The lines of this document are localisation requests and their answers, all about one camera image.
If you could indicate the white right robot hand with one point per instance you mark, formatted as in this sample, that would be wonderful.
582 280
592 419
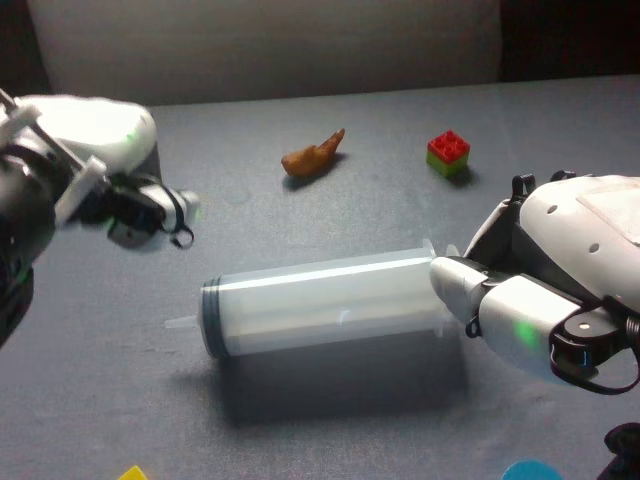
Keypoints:
575 225

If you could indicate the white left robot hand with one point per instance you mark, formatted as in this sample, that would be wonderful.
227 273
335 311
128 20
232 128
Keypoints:
95 125

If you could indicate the large clear plastic syringe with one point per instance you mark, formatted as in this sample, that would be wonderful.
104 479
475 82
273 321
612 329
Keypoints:
325 305

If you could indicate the green toy building brick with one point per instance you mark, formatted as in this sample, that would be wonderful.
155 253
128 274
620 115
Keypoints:
447 167

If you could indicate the red toy building brick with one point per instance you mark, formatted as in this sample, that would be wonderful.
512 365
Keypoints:
448 145

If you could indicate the light padded panel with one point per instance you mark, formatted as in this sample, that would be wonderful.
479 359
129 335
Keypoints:
250 40

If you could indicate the brown toy chicken wing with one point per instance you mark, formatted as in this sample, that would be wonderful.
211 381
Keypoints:
307 157

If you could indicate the blue round disc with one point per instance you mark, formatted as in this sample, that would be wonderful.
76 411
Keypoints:
530 472

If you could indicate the grey table cloth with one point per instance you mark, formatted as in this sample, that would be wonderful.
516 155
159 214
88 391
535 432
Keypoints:
350 425

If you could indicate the yellow rectangular block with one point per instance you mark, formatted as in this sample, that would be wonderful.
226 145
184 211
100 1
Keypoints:
132 474

